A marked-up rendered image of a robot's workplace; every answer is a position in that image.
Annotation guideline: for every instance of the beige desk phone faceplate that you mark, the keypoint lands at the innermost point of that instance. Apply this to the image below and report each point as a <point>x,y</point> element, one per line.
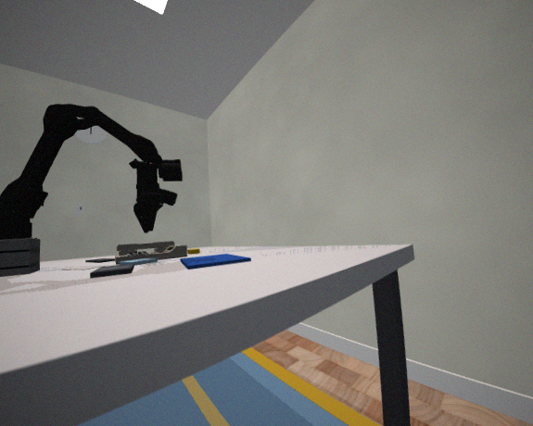
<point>169,252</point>

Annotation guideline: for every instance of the light blue sticky note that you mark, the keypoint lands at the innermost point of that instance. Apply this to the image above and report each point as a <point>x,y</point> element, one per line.
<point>139,261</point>

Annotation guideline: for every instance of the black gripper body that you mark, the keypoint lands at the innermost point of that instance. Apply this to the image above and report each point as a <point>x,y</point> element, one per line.
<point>146,190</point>

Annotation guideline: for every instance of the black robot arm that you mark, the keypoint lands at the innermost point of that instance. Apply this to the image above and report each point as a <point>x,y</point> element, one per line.
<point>22,198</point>

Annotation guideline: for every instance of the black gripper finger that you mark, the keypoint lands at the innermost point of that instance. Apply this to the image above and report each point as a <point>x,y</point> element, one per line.
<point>141,221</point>
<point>149,213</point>

